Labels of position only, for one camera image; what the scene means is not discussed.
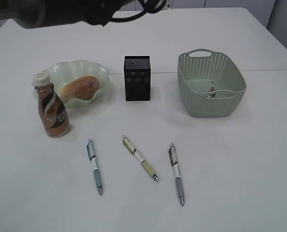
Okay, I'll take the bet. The sugared bread roll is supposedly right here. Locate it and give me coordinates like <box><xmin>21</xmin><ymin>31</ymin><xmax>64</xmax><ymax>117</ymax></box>
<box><xmin>60</xmin><ymin>75</ymin><xmax>100</xmax><ymax>103</ymax></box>

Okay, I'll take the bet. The large paper ball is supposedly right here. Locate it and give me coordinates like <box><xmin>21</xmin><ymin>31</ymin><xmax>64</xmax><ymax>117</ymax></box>
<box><xmin>206</xmin><ymin>87</ymin><xmax>216</xmax><ymax>98</ymax></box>

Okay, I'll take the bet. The brown coffee bottle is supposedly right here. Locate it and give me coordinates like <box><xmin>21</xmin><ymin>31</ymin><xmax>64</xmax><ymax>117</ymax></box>
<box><xmin>33</xmin><ymin>72</ymin><xmax>70</xmax><ymax>137</ymax></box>

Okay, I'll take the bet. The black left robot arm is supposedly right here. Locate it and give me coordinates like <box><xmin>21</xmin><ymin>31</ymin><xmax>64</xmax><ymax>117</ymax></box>
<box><xmin>0</xmin><ymin>0</ymin><xmax>131</xmax><ymax>29</ymax></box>

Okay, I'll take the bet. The yellow clip pen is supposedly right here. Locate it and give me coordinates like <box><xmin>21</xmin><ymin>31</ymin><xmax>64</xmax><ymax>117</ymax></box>
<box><xmin>122</xmin><ymin>135</ymin><xmax>159</xmax><ymax>182</ymax></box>

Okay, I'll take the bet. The black mesh pen holder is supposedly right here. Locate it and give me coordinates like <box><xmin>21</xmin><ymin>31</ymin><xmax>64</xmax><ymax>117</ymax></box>
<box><xmin>123</xmin><ymin>56</ymin><xmax>151</xmax><ymax>102</ymax></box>

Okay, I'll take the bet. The blue clip pen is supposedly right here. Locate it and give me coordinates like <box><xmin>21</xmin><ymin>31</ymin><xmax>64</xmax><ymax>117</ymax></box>
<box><xmin>87</xmin><ymin>139</ymin><xmax>103</xmax><ymax>196</ymax></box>

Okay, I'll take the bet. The black clip pen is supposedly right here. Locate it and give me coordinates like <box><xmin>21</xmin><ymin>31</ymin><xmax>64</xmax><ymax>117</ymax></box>
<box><xmin>168</xmin><ymin>143</ymin><xmax>185</xmax><ymax>206</ymax></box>

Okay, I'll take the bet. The green plastic basket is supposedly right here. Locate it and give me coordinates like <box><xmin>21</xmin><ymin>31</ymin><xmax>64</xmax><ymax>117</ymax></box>
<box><xmin>178</xmin><ymin>49</ymin><xmax>247</xmax><ymax>117</ymax></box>

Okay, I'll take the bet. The green wavy glass plate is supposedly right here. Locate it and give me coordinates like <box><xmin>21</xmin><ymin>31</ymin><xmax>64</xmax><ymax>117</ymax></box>
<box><xmin>42</xmin><ymin>60</ymin><xmax>112</xmax><ymax>109</ymax></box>

